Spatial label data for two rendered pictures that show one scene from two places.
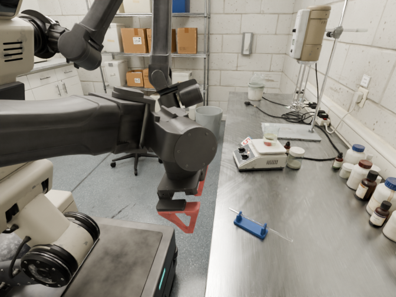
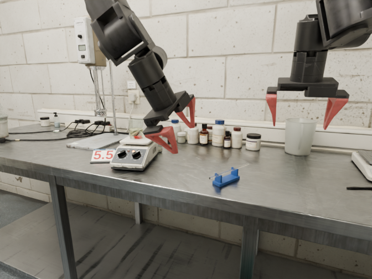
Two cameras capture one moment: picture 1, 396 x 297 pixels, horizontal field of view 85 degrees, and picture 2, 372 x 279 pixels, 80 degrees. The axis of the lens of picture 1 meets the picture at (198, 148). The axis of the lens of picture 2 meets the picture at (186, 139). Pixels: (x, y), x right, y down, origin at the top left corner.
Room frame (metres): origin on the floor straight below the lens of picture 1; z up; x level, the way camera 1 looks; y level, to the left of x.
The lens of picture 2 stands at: (0.44, 0.52, 1.06)
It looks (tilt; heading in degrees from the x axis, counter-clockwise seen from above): 14 degrees down; 283
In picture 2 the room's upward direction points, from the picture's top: straight up
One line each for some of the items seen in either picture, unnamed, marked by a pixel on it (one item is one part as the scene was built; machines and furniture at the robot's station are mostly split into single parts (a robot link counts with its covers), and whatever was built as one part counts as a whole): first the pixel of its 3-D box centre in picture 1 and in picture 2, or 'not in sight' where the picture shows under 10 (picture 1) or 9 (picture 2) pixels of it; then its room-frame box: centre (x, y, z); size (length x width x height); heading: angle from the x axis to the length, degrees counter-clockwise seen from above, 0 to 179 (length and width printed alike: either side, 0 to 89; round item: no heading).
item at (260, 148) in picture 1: (267, 145); (138, 139); (0.83, -0.30, 0.83); 0.12 x 0.12 x 0.01; 4
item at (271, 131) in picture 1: (270, 135); (135, 128); (0.84, -0.31, 0.88); 0.07 x 0.06 x 0.08; 66
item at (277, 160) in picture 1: (260, 154); (137, 151); (0.83, -0.28, 0.79); 0.22 x 0.13 x 0.08; 94
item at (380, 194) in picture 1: (387, 198); (219, 132); (0.52, -0.59, 0.81); 0.07 x 0.07 x 0.13
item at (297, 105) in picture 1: (300, 85); (98, 92); (1.15, -0.54, 1.02); 0.07 x 0.07 x 0.25
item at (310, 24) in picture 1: (307, 36); (90, 44); (1.16, -0.52, 1.25); 0.15 x 0.11 x 0.24; 81
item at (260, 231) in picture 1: (250, 223); (226, 176); (0.46, -0.16, 0.77); 0.10 x 0.03 x 0.04; 52
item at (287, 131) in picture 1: (289, 131); (101, 140); (1.15, -0.53, 0.76); 0.30 x 0.20 x 0.01; 81
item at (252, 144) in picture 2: not in sight; (253, 141); (0.35, -0.56, 0.79); 0.07 x 0.07 x 0.07
